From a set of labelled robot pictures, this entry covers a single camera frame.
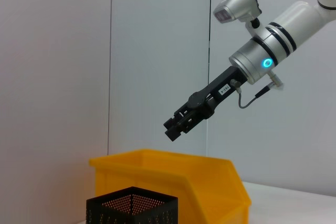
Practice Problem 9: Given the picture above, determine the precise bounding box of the yellow plastic bin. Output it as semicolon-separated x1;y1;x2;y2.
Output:
88;148;253;224

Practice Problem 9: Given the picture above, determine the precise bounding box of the black mesh pen holder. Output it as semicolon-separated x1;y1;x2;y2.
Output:
86;186;180;224

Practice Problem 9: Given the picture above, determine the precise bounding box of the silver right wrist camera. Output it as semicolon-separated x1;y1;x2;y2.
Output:
213;0;263;25

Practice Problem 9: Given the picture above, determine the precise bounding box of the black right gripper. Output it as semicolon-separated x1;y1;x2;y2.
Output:
163;65;249;142

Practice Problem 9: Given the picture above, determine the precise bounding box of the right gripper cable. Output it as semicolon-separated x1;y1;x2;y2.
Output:
229;73;286;110

